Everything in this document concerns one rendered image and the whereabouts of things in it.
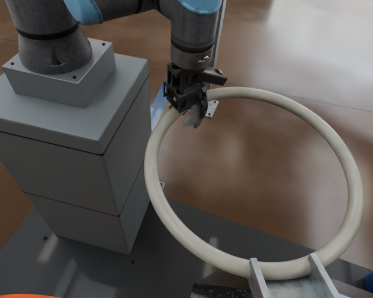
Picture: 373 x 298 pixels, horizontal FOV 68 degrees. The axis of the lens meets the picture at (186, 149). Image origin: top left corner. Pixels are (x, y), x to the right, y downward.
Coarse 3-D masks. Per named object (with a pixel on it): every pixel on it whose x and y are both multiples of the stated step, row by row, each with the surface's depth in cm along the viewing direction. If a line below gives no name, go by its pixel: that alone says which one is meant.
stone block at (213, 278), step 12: (216, 276) 77; (228, 276) 75; (240, 276) 73; (192, 288) 75; (204, 288) 72; (216, 288) 70; (228, 288) 68; (240, 288) 65; (336, 288) 60; (348, 288) 62
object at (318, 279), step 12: (252, 264) 47; (312, 264) 48; (252, 276) 47; (312, 276) 48; (324, 276) 45; (252, 288) 47; (264, 288) 43; (276, 288) 48; (288, 288) 48; (300, 288) 48; (312, 288) 48; (324, 288) 45
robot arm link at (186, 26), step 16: (160, 0) 51; (176, 0) 48; (192, 0) 46; (208, 0) 47; (176, 16) 50; (192, 16) 48; (208, 16) 49; (176, 32) 52; (192, 32) 51; (208, 32) 52; (192, 48) 54; (208, 48) 55
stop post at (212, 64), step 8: (224, 0) 148; (224, 8) 155; (216, 32) 160; (216, 40) 164; (216, 48) 168; (216, 56) 177; (208, 64) 177; (208, 88) 191; (208, 104) 208; (216, 104) 211; (208, 112) 204
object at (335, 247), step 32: (224, 96) 74; (256, 96) 75; (160, 128) 65; (320, 128) 69; (352, 160) 63; (160, 192) 55; (352, 192) 59; (352, 224) 54; (224, 256) 49; (320, 256) 50
